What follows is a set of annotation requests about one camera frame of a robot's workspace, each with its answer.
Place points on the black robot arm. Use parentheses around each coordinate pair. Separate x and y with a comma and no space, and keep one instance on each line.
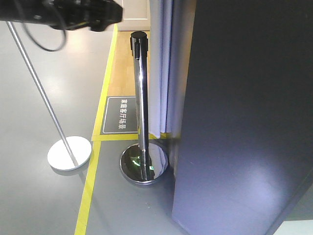
(63,15)

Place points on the dark grey fridge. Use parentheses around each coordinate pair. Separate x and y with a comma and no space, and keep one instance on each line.
(297,217)

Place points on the dark floor sign sticker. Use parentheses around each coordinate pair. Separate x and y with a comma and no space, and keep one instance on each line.
(120,115)

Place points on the silver pole round base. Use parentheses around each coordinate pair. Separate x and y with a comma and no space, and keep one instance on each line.
(69,153)

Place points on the light blue curtain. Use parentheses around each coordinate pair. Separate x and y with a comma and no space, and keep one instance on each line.
(172,23)

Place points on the white panelled cabinet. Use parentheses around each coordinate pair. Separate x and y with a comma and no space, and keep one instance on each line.
(136,15)

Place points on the chrome stanchion post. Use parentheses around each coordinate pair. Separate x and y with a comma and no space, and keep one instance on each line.
(142,163)

